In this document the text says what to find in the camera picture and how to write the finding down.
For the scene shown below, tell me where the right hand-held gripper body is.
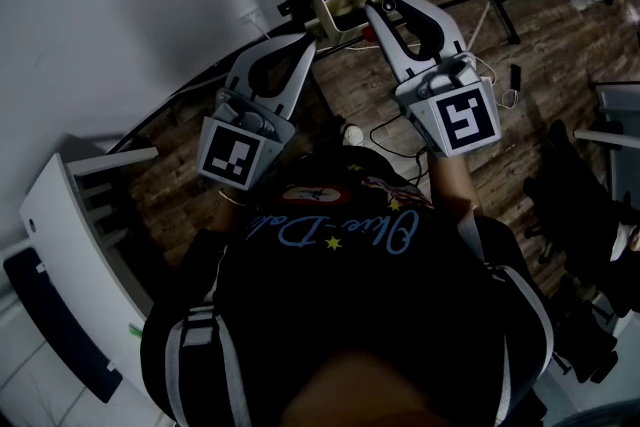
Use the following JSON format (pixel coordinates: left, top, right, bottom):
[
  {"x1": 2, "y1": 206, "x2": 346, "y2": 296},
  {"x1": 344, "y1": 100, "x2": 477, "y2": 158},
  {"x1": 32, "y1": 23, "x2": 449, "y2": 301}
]
[{"x1": 394, "y1": 53, "x2": 503, "y2": 159}]

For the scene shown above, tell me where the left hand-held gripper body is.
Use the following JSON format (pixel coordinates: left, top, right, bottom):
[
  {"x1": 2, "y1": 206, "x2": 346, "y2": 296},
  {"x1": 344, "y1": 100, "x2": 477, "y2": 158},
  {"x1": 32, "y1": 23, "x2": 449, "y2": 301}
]
[{"x1": 197, "y1": 87, "x2": 297, "y2": 192}]

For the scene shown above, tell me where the person's left forearm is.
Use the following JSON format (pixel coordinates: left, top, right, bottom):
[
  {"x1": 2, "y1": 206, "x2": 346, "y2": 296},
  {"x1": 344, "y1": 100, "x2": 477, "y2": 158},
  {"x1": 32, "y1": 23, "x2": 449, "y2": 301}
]
[{"x1": 212, "y1": 184, "x2": 252, "y2": 236}]

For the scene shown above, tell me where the person's right forearm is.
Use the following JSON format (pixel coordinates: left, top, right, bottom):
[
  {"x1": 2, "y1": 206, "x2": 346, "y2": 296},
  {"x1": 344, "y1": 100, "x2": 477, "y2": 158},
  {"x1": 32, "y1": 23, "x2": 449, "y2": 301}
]
[{"x1": 428, "y1": 148, "x2": 482, "y2": 222}]

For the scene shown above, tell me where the white plastic marker box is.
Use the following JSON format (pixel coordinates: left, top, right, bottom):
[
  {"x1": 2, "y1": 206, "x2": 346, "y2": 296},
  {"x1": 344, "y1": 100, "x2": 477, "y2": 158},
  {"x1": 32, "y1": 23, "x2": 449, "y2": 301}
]
[{"x1": 308, "y1": 0, "x2": 397, "y2": 49}]

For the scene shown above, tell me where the small white round device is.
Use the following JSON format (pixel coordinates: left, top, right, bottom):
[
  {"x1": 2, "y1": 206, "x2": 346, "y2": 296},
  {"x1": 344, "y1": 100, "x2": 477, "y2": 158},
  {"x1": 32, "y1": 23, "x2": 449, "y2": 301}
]
[{"x1": 341, "y1": 123, "x2": 365, "y2": 147}]

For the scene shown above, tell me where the black office chair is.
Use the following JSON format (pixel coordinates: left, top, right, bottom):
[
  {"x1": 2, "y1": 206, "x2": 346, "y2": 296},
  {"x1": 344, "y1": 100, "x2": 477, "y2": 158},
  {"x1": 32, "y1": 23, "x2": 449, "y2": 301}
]
[{"x1": 522, "y1": 118, "x2": 640, "y2": 386}]

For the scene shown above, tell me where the white side table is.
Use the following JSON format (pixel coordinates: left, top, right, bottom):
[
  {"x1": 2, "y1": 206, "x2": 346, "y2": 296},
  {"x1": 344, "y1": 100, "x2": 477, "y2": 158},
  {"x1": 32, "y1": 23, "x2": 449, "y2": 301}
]
[{"x1": 572, "y1": 81, "x2": 640, "y2": 196}]

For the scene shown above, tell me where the white cabinet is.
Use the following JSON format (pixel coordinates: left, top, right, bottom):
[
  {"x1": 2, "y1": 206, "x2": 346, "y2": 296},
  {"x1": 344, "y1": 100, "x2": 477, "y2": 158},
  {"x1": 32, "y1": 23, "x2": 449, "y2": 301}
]
[{"x1": 18, "y1": 143, "x2": 160, "y2": 416}]

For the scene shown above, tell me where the black printed t-shirt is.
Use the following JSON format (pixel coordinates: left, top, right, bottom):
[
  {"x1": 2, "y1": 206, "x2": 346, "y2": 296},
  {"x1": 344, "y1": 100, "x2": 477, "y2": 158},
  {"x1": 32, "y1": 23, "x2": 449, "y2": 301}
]
[{"x1": 139, "y1": 148, "x2": 556, "y2": 427}]

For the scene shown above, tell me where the dark blue panel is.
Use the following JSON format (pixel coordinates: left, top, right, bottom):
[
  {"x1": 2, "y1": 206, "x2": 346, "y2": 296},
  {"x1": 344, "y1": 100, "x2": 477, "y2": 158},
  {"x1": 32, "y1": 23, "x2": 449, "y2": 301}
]
[{"x1": 2, "y1": 246, "x2": 124, "y2": 405}]

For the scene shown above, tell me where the thin wrist bracelet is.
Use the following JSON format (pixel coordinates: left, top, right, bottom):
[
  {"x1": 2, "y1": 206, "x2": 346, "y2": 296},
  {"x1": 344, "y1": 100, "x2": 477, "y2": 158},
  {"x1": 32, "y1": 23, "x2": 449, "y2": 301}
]
[{"x1": 217, "y1": 188, "x2": 250, "y2": 207}]

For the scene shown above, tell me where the white wall socket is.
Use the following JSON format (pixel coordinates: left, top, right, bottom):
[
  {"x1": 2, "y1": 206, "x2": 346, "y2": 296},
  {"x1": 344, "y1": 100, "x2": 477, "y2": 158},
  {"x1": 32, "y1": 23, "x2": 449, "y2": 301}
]
[{"x1": 238, "y1": 6, "x2": 262, "y2": 30}]

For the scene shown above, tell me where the white floor cable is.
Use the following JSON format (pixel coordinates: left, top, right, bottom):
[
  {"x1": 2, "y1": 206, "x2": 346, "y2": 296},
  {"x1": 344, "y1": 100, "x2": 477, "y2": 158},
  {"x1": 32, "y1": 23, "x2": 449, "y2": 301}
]
[{"x1": 472, "y1": 53, "x2": 522, "y2": 110}]

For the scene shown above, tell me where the black floor cable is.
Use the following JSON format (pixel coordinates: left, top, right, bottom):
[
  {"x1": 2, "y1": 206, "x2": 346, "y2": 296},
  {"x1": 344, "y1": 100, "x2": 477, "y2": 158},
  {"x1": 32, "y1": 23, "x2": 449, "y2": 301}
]
[{"x1": 368, "y1": 118, "x2": 432, "y2": 189}]

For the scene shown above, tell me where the grey harness strap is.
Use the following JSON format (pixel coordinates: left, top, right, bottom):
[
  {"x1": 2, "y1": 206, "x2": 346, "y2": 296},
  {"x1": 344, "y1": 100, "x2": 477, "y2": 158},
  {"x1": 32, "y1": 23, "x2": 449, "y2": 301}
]
[
  {"x1": 455, "y1": 209, "x2": 557, "y2": 396},
  {"x1": 163, "y1": 302, "x2": 254, "y2": 427}
]

